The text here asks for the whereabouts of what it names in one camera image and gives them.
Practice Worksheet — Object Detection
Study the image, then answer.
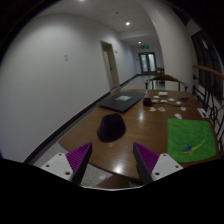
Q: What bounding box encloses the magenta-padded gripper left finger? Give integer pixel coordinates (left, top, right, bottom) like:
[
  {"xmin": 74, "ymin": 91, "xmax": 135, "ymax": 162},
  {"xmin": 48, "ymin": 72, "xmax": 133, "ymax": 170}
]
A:
[{"xmin": 40, "ymin": 141, "xmax": 94, "ymax": 185}]

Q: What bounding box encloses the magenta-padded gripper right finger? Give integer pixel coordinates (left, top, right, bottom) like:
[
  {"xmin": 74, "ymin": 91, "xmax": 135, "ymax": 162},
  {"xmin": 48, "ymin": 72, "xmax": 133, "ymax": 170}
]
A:
[{"xmin": 132, "ymin": 142, "xmax": 184, "ymax": 185}]

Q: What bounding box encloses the black computer mouse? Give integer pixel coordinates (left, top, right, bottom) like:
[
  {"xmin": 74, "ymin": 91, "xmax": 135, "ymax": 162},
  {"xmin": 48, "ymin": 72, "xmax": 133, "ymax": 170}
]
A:
[{"xmin": 96, "ymin": 112, "xmax": 127, "ymax": 144}]

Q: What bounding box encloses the green mouse pad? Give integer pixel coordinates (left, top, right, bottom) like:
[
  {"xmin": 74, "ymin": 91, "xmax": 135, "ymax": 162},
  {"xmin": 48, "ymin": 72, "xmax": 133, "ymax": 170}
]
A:
[{"xmin": 166, "ymin": 118, "xmax": 218, "ymax": 164}]

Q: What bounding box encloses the small black box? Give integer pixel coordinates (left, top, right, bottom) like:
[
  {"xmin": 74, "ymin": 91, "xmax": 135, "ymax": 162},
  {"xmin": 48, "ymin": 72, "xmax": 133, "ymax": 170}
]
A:
[{"xmin": 142, "ymin": 97, "xmax": 153, "ymax": 107}]

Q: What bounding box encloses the black closed laptop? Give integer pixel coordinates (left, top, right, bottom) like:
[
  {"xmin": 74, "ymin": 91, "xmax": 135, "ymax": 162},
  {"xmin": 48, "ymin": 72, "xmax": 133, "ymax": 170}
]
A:
[{"xmin": 97, "ymin": 91, "xmax": 147, "ymax": 114}]

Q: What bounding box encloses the glass double door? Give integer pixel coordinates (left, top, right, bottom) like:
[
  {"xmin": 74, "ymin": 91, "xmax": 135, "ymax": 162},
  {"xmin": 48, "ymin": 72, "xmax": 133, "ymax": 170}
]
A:
[{"xmin": 138, "ymin": 52, "xmax": 158, "ymax": 75}]

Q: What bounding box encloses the black railing with wooden handrail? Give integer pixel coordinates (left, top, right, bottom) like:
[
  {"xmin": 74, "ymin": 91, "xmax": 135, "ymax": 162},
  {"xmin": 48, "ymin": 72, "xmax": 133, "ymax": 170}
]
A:
[{"xmin": 191, "ymin": 64, "xmax": 224, "ymax": 148}]

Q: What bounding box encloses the pale wooden side door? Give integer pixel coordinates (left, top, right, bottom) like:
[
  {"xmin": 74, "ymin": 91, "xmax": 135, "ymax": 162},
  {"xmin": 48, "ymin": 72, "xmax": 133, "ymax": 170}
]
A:
[{"xmin": 100, "ymin": 40, "xmax": 121, "ymax": 90}]

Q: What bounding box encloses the dark framed window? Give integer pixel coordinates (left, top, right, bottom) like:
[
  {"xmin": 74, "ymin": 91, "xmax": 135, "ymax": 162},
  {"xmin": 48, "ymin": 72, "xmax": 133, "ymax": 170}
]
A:
[{"xmin": 190, "ymin": 30, "xmax": 224, "ymax": 101}]

